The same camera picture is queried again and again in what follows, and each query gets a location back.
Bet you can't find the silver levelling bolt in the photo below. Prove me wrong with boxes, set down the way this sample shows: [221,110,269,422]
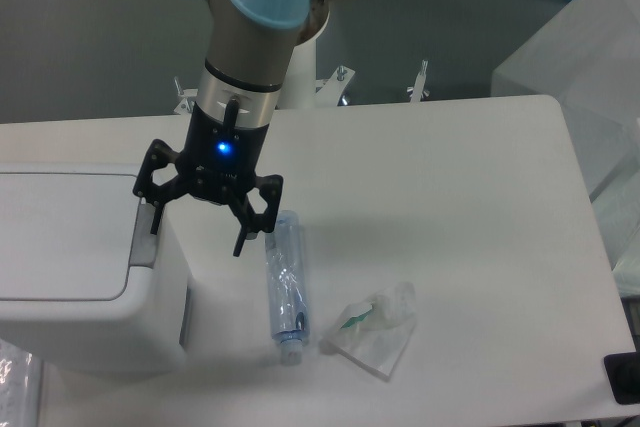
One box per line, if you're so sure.
[406,59,430,103]

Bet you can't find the translucent plastic covered box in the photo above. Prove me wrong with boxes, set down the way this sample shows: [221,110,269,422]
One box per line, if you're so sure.
[491,0,639,299]

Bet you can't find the clear crushed plastic bottle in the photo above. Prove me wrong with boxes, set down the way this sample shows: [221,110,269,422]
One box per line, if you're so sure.
[264,210,310,366]

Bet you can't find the black device at table edge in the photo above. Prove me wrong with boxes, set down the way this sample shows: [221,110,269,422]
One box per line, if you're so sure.
[604,352,639,405]

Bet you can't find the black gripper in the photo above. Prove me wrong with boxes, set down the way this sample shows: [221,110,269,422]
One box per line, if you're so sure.
[133,106,284,257]

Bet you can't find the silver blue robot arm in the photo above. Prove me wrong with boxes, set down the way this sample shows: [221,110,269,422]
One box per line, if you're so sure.
[133,0,333,243]

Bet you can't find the clear plastic sheet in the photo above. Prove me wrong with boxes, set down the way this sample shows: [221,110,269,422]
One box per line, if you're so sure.
[1,341,42,426]

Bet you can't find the white push-top trash can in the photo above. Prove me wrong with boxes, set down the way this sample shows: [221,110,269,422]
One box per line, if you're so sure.
[1,163,192,374]

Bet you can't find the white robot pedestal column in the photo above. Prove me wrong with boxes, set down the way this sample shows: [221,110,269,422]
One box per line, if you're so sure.
[277,6,330,110]

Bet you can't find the crumpled white paper wrapper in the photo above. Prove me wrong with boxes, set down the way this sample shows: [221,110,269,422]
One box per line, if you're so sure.
[322,282,417,381]

